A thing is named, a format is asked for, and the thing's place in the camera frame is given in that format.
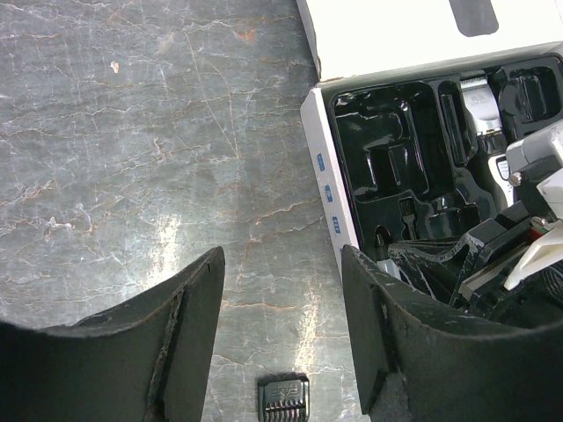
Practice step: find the white box with black tray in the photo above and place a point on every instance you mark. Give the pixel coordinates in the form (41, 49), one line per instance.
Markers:
(386, 120)

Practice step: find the black comb guard attachment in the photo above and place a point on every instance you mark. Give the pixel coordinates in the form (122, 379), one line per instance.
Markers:
(284, 397)

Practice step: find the black cleaning brush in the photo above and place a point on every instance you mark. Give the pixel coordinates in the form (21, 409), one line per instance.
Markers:
(408, 217)

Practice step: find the small oil bottle black cap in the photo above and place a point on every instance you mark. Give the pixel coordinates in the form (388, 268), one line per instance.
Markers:
(384, 262)

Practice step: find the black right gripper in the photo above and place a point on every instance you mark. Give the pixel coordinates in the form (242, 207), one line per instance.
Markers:
(507, 269)

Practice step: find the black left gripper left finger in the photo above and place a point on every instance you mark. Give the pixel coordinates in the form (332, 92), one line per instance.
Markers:
(145, 359)

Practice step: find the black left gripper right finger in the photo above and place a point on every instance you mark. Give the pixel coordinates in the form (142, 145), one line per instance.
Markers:
(453, 366)

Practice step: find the silver black hair clipper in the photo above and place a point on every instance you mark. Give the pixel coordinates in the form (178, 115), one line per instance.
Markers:
(489, 165)

